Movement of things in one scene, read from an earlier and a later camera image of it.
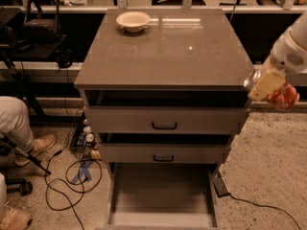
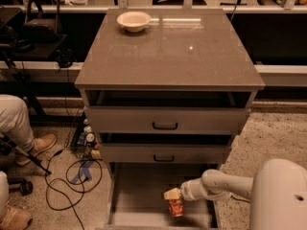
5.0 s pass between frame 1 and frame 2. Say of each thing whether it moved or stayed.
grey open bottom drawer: stayed
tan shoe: stayed
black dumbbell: stayed
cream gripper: moved
